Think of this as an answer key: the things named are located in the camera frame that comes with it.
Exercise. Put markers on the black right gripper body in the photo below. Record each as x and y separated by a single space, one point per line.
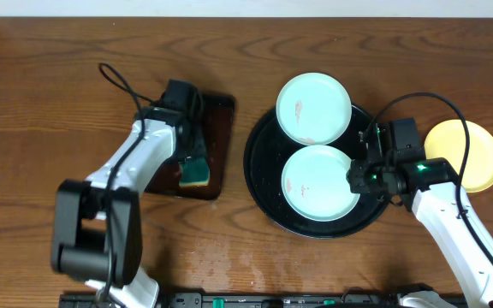
370 178

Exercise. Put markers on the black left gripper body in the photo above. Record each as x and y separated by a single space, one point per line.
196 145

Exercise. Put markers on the green and yellow sponge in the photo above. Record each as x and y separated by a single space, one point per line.
195 172

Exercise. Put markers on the yellow plate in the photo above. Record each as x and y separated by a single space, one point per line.
447 140

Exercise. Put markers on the mint green plate with stain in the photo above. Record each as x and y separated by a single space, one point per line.
313 109

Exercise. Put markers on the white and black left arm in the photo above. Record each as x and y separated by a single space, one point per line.
97 229

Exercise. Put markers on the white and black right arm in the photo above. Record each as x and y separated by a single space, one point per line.
428 189

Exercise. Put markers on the black rectangular water tray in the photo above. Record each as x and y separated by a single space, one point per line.
216 128

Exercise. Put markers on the round black tray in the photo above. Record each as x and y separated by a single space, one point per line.
267 150

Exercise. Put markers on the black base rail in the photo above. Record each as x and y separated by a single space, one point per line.
351 298

